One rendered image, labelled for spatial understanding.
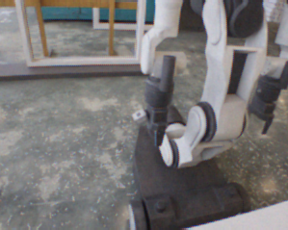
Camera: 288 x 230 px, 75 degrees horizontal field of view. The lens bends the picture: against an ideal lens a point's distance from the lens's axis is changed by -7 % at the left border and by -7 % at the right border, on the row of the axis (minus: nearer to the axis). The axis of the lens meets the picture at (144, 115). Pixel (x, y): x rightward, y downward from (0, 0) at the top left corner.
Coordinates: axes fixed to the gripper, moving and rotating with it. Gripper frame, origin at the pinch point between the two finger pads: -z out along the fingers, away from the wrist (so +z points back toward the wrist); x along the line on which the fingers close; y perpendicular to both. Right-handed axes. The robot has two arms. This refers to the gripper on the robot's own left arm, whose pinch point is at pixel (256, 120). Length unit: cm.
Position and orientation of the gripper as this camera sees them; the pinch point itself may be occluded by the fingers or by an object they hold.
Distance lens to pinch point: 91.9
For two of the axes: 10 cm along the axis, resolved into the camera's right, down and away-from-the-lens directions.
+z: 0.7, -8.7, -4.9
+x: 2.3, 4.9, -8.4
